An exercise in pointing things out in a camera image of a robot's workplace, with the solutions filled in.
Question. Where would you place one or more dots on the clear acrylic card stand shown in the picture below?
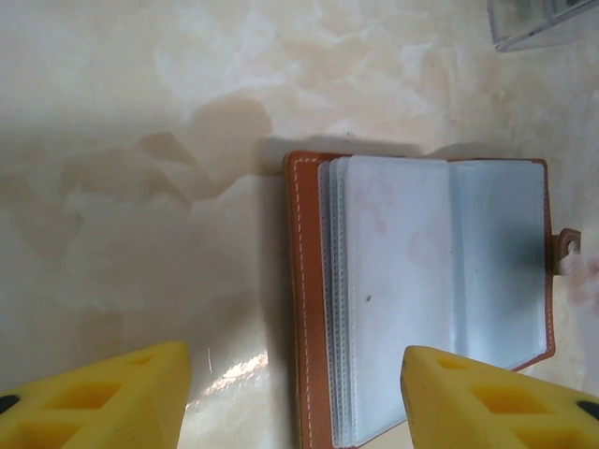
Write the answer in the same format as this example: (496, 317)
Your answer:
(538, 28)

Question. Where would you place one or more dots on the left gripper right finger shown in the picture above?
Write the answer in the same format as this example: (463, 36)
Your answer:
(491, 421)

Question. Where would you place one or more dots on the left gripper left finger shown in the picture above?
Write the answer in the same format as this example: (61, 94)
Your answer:
(117, 411)

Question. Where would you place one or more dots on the brown leather card holder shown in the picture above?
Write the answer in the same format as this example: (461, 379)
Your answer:
(398, 234)

